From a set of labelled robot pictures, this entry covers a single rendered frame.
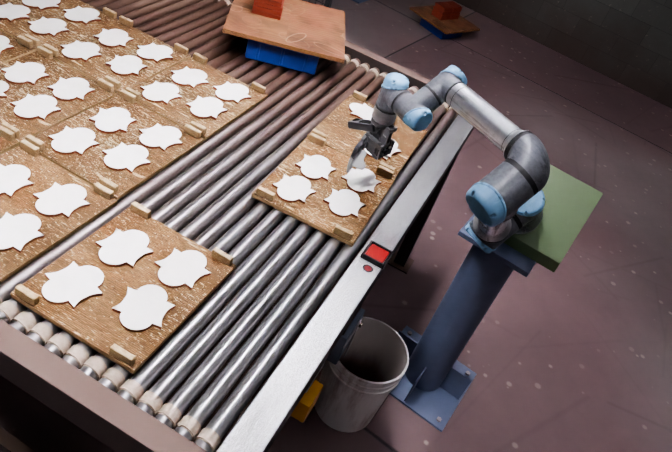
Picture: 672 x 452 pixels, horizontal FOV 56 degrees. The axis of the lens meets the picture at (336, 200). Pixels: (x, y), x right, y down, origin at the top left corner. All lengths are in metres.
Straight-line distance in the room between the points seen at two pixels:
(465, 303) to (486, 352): 0.73
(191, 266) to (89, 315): 0.28
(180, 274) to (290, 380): 0.39
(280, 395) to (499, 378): 1.71
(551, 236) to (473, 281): 0.33
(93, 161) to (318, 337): 0.85
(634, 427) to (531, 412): 0.52
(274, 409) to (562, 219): 1.23
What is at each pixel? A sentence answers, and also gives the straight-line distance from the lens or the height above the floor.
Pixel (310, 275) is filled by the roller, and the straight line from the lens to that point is 1.76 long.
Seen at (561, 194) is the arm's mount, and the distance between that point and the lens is 2.29.
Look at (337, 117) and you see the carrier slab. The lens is 2.42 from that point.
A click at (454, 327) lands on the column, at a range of 2.52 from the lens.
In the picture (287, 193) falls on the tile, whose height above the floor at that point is 0.95.
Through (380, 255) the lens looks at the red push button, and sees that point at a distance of 1.89.
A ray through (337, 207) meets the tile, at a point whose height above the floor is 0.95.
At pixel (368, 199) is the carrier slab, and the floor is 0.94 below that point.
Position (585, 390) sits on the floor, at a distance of 3.30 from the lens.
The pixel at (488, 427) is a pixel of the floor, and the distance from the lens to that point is 2.88.
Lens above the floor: 2.16
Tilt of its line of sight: 37 degrees down
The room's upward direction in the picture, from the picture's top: 19 degrees clockwise
